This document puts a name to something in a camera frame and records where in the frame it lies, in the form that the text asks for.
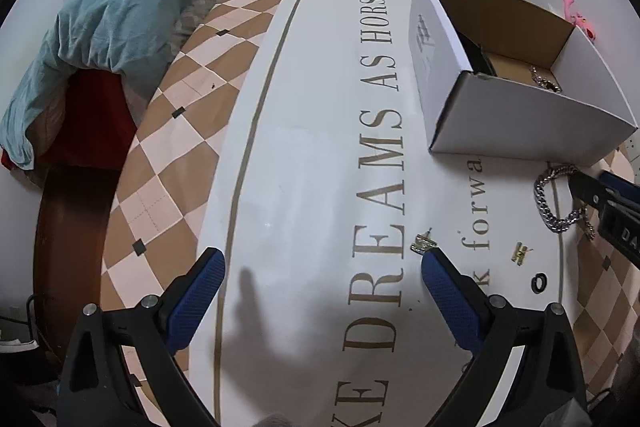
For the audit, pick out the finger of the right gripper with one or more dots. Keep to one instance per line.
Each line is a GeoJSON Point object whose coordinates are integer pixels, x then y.
{"type": "Point", "coordinates": [591, 191]}

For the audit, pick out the white cardboard box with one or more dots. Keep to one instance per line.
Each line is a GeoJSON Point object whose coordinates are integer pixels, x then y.
{"type": "Point", "coordinates": [553, 97]}

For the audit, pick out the small gold earring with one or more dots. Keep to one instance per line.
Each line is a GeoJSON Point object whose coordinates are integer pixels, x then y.
{"type": "Point", "coordinates": [519, 253]}

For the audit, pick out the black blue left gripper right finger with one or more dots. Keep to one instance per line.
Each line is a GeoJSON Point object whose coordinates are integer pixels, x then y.
{"type": "Point", "coordinates": [548, 387]}

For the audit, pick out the patterned tablecloth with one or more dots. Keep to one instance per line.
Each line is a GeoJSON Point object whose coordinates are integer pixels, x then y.
{"type": "Point", "coordinates": [290, 135]}

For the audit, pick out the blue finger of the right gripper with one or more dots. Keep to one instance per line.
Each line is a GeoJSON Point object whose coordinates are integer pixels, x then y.
{"type": "Point", "coordinates": [623, 187]}

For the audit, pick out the pink panther plush toy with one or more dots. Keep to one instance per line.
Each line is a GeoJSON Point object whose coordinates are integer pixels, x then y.
{"type": "Point", "coordinates": [577, 19]}

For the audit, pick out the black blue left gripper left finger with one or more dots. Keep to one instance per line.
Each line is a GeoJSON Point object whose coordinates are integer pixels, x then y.
{"type": "Point", "coordinates": [96, 387]}

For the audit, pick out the small gold brooch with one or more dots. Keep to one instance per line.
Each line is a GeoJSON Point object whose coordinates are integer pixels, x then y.
{"type": "Point", "coordinates": [423, 243]}

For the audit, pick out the black smart band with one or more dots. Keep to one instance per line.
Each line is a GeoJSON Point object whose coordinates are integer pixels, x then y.
{"type": "Point", "coordinates": [477, 57]}

